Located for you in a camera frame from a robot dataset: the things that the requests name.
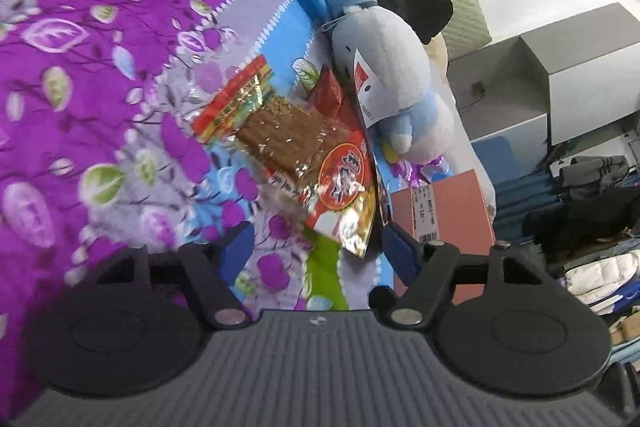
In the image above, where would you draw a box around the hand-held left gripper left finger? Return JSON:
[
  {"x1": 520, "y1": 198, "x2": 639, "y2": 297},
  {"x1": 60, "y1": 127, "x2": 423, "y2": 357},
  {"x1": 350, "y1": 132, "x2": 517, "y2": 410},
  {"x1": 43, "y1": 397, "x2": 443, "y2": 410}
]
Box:
[{"x1": 92, "y1": 221, "x2": 257, "y2": 329}]

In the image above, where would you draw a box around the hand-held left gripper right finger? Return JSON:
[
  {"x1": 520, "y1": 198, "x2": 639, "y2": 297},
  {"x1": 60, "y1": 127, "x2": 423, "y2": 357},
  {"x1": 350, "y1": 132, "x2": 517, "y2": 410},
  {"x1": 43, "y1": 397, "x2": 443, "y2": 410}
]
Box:
[{"x1": 381, "y1": 222, "x2": 555, "y2": 329}]

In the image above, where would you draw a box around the pink cardboard box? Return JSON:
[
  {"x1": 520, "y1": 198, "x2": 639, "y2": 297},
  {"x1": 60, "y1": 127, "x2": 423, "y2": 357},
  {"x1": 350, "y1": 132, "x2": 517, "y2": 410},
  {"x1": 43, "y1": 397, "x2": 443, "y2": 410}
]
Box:
[{"x1": 389, "y1": 169, "x2": 497, "y2": 307}]

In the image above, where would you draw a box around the brown sticks snack packet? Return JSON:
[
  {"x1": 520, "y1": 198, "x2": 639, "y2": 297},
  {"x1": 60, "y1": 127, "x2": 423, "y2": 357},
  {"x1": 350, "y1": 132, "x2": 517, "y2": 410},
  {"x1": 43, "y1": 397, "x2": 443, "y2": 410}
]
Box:
[{"x1": 192, "y1": 56, "x2": 378, "y2": 260}]

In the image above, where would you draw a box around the red snack packet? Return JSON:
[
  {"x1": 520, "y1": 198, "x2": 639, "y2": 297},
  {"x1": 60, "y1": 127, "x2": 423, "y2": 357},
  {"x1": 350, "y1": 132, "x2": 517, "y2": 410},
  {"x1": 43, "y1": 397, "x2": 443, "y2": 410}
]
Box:
[{"x1": 304, "y1": 64, "x2": 362, "y2": 124}]

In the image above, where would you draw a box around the blue curtain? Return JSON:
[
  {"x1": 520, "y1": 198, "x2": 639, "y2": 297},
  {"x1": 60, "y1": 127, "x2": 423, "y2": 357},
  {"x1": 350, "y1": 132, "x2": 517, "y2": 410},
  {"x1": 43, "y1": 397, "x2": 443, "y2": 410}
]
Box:
[{"x1": 492, "y1": 166, "x2": 568, "y2": 249}]

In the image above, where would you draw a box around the blue board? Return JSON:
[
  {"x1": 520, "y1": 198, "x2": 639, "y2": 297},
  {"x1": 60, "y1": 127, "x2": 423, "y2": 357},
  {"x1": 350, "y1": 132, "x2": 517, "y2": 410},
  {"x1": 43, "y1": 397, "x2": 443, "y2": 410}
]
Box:
[{"x1": 472, "y1": 134, "x2": 527, "y2": 184}]

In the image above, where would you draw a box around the white and blue plush toy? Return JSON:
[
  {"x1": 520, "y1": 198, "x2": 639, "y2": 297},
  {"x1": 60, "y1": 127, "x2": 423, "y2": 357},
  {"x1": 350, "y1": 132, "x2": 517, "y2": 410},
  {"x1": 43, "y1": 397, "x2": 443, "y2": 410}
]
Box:
[{"x1": 324, "y1": 0, "x2": 457, "y2": 166}]

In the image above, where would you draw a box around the black hanging coat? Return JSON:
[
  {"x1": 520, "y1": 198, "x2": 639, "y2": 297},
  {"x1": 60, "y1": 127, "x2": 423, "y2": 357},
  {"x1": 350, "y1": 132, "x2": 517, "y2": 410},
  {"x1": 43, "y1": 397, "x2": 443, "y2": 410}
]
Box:
[{"x1": 521, "y1": 186, "x2": 640, "y2": 259}]

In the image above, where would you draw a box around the floral printed blanket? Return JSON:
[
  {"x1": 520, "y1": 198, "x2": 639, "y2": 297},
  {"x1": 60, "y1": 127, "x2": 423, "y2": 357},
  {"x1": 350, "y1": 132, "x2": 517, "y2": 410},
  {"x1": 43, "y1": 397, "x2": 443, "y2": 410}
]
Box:
[{"x1": 0, "y1": 0, "x2": 451, "y2": 408}]

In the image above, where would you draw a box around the beige pillow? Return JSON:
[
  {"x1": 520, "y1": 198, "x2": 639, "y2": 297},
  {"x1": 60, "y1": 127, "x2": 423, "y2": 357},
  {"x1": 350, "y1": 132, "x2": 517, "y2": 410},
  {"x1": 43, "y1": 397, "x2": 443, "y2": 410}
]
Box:
[{"x1": 425, "y1": 34, "x2": 452, "y2": 78}]

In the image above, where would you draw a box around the white puffer jacket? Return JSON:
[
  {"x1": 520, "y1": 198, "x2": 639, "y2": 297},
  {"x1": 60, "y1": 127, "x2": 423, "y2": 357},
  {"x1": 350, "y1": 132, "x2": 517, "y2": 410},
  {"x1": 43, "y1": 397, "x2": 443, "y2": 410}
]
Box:
[{"x1": 564, "y1": 249, "x2": 640, "y2": 304}]

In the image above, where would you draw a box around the grey striped hanging jacket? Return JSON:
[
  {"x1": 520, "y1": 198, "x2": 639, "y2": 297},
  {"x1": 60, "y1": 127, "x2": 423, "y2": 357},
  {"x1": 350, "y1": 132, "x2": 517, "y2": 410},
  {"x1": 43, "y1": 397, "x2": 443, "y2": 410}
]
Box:
[{"x1": 556, "y1": 155, "x2": 632, "y2": 204}]

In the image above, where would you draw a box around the blue and white garment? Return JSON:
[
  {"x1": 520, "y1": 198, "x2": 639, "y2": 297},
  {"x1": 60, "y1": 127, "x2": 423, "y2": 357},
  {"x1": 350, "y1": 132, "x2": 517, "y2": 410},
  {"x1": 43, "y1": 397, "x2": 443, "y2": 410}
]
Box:
[{"x1": 589, "y1": 276, "x2": 640, "y2": 314}]

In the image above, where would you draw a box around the white cabinet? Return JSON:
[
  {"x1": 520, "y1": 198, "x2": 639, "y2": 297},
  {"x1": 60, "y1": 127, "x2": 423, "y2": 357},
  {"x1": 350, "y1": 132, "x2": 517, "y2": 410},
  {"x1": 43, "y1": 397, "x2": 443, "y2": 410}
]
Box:
[{"x1": 446, "y1": 2, "x2": 640, "y2": 148}]

